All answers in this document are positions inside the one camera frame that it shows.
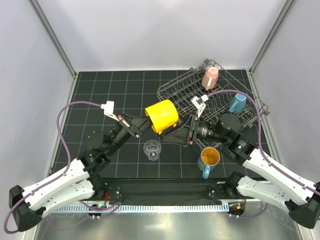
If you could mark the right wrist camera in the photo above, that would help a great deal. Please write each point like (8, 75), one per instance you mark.
(199, 103)

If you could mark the yellow mug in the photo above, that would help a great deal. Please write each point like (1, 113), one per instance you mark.
(162, 115)

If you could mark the left aluminium frame post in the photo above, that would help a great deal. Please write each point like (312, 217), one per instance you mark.
(52, 35)

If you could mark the right aluminium frame post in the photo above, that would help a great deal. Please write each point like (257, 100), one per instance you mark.
(280, 19)

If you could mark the grey wire dish rack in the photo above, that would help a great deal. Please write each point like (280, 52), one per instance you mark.
(180, 86)

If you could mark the aluminium frame post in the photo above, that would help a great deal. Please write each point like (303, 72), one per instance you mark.
(52, 35)
(280, 19)

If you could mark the pink faceted mug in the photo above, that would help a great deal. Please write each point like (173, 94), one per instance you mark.
(210, 78)

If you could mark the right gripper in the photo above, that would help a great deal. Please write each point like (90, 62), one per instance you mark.
(180, 135)

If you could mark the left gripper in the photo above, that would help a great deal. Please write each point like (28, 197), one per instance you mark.
(138, 124)

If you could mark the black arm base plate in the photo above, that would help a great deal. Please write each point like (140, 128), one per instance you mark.
(170, 191)

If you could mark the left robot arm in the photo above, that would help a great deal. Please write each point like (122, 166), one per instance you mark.
(78, 180)

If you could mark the black grid cutting mat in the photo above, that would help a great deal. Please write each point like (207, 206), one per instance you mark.
(131, 92)

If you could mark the blue mug orange inside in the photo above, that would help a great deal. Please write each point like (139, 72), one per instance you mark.
(208, 160)

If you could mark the blue floral mug white inside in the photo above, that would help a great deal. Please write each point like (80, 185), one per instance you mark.
(238, 103)

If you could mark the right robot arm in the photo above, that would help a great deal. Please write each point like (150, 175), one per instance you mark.
(295, 195)

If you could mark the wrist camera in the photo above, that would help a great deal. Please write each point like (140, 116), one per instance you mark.
(108, 109)
(199, 103)

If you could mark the white slotted cable duct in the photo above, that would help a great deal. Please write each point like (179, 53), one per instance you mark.
(79, 208)

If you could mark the clear drinking glass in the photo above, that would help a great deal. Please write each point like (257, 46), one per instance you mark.
(152, 149)

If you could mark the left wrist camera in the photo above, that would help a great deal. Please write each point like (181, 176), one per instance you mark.
(108, 109)

